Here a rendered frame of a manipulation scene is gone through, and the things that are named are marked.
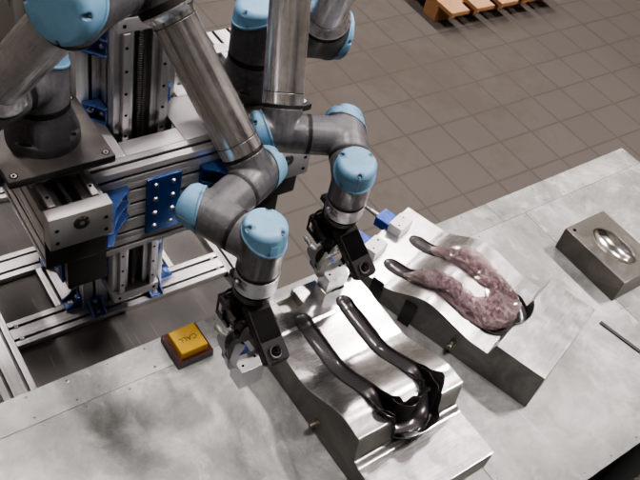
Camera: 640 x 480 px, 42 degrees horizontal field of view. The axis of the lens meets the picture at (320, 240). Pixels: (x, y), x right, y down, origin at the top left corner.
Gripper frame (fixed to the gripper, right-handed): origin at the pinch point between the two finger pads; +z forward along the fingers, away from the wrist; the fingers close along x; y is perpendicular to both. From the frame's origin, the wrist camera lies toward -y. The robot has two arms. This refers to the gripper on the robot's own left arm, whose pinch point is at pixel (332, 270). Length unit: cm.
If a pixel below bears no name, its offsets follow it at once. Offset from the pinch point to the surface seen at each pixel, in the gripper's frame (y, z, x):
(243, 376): -13.8, -7.0, 30.3
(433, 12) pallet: 161, 142, -198
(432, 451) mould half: -42.1, 1.3, 4.3
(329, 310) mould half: -6.4, 3.4, 4.5
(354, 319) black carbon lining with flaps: -10.6, 4.3, 0.5
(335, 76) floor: 139, 132, -119
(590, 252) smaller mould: -21, 14, -66
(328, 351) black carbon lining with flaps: -14.5, 2.5, 10.2
